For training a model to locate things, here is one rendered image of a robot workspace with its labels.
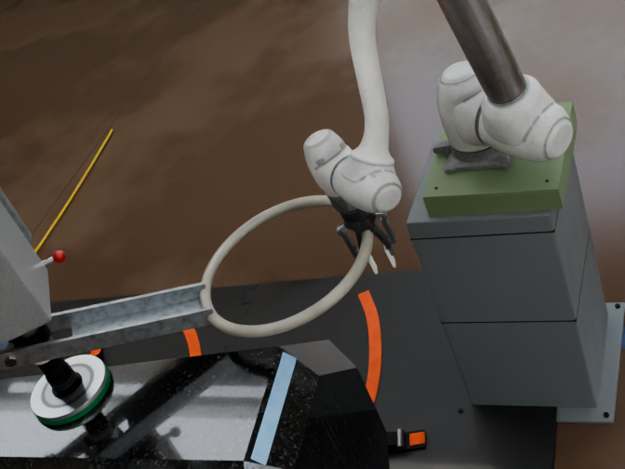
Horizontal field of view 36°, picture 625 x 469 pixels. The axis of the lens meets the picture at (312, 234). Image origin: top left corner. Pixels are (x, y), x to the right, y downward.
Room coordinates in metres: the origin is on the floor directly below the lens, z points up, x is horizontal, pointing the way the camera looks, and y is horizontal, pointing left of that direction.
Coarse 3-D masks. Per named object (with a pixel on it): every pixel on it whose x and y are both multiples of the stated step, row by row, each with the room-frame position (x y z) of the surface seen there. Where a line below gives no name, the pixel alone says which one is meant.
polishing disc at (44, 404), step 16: (80, 368) 2.03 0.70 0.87; (96, 368) 2.00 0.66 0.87; (48, 384) 2.02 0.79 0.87; (96, 384) 1.94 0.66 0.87; (32, 400) 1.99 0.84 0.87; (48, 400) 1.96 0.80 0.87; (64, 400) 1.93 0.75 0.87; (80, 400) 1.91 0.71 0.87; (48, 416) 1.90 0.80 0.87; (64, 416) 1.88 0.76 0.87
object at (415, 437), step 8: (392, 432) 2.12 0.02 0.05; (400, 432) 2.11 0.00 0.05; (408, 432) 2.11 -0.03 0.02; (416, 432) 2.10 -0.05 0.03; (424, 432) 2.08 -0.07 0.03; (392, 440) 2.09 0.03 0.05; (400, 440) 2.08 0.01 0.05; (408, 440) 2.08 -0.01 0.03; (416, 440) 2.07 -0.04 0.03; (424, 440) 2.05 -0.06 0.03; (392, 448) 2.08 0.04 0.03; (400, 448) 2.06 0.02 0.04; (408, 448) 2.05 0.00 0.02; (416, 448) 2.04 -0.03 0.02; (424, 448) 2.03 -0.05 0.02
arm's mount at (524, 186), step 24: (576, 120) 2.21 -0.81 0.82; (432, 168) 2.20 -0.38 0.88; (528, 168) 2.03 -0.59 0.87; (552, 168) 1.99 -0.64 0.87; (432, 192) 2.10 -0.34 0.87; (456, 192) 2.06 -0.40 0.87; (480, 192) 2.02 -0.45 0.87; (504, 192) 1.98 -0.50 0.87; (528, 192) 1.95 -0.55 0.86; (552, 192) 1.92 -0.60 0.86; (432, 216) 2.10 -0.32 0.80
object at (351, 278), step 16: (272, 208) 2.23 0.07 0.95; (288, 208) 2.21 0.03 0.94; (256, 224) 2.22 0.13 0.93; (240, 240) 2.20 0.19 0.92; (368, 240) 1.91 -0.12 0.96; (224, 256) 2.16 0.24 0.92; (368, 256) 1.86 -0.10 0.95; (208, 272) 2.11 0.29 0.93; (352, 272) 1.82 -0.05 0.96; (208, 288) 2.05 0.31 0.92; (336, 288) 1.79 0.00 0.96; (208, 304) 1.98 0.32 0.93; (320, 304) 1.77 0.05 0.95; (208, 320) 1.93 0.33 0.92; (224, 320) 1.89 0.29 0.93; (288, 320) 1.77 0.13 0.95; (304, 320) 1.76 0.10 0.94; (240, 336) 1.82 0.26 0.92; (256, 336) 1.79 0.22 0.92
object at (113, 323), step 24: (192, 288) 2.05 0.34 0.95; (72, 312) 2.04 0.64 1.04; (96, 312) 2.04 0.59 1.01; (120, 312) 2.04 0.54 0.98; (144, 312) 2.03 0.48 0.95; (168, 312) 2.01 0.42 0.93; (192, 312) 1.94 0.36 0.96; (72, 336) 1.94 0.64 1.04; (96, 336) 1.93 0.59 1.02; (120, 336) 1.93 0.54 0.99; (144, 336) 1.93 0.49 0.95; (0, 360) 1.92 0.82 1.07; (24, 360) 1.92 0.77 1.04
